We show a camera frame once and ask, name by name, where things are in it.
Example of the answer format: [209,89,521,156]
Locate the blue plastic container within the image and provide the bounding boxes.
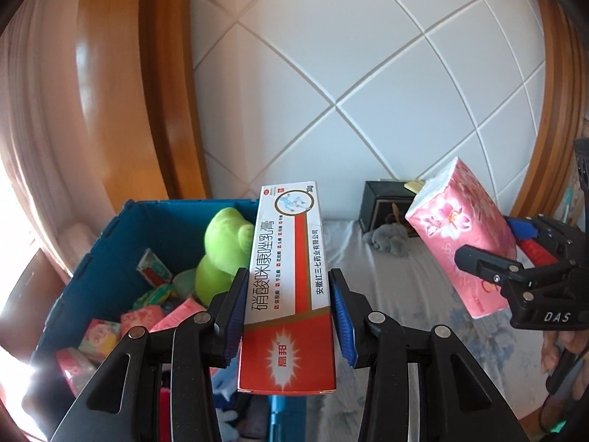
[34,199,307,442]

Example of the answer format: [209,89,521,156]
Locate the person's right hand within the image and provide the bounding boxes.
[539,329,589,375]

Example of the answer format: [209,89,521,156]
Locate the small red white box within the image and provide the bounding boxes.
[137,249,173,286]

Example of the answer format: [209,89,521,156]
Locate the wooden headboard frame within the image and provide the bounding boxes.
[76,0,589,222]

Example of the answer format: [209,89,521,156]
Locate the sheer curtain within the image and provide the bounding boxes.
[0,0,93,268]

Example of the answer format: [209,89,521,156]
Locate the green packet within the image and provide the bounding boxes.
[133,285,178,311]

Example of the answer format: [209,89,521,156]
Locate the white padded headboard panel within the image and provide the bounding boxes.
[190,0,560,222]

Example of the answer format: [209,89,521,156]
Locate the pink floral tissue pack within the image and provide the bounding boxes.
[405,157,518,319]

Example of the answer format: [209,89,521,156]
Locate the red white medicine box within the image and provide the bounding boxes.
[237,180,338,396]

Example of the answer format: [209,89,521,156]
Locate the green plush toy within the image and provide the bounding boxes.
[174,207,256,302]

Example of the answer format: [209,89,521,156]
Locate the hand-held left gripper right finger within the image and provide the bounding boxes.
[328,268,530,442]

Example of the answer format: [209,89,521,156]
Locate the grey plush toy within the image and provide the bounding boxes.
[363,221,412,257]

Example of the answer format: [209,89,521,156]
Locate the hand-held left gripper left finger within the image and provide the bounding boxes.
[50,267,250,442]

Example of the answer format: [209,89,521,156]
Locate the black gift box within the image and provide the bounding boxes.
[359,180,417,235]

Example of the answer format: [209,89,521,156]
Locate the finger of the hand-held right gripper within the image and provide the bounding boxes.
[455,245,579,305]
[506,214,572,264]

